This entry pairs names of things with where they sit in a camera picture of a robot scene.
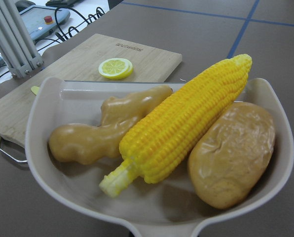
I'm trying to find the yellow toy corn cob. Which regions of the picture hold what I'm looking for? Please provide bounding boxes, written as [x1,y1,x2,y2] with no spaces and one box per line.
[99,54,253,197]

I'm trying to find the tan toy ginger root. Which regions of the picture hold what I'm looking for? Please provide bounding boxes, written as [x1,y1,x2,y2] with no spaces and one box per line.
[48,85,173,165]

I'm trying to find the beige plastic dustpan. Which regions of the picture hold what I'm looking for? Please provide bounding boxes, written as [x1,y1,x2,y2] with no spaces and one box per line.
[25,78,294,237]

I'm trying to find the brown toy potato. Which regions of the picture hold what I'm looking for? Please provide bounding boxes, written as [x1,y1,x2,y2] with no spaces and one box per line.
[188,102,275,209]

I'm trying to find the yellow lemon slices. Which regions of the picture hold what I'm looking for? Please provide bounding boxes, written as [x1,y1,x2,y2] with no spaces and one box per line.
[98,58,133,80]

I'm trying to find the bamboo cutting board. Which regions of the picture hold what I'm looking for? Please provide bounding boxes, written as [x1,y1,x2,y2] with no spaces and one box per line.
[0,34,182,147]

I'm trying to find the yellow plastic knife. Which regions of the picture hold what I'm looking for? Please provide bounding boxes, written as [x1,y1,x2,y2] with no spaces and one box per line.
[31,86,40,95]

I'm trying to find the teach pendant tablet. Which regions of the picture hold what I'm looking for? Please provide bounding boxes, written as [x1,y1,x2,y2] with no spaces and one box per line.
[20,5,70,43]

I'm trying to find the black cable bundle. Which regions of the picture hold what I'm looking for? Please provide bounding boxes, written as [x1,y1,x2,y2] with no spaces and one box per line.
[36,6,107,52]

